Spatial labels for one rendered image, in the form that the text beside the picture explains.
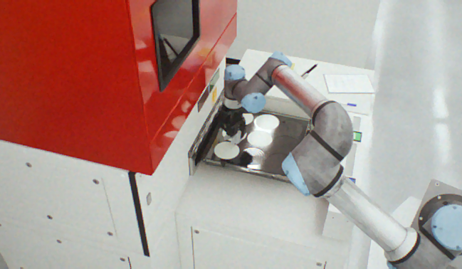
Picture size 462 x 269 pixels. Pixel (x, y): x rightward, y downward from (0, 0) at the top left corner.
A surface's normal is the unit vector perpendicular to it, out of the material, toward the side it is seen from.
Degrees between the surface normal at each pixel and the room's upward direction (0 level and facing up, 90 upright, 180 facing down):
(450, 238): 38
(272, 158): 0
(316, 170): 59
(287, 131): 0
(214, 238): 90
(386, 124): 0
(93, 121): 90
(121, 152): 90
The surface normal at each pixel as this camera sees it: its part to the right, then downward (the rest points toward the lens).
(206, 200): 0.02, -0.75
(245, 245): -0.29, 0.63
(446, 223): -0.29, -0.24
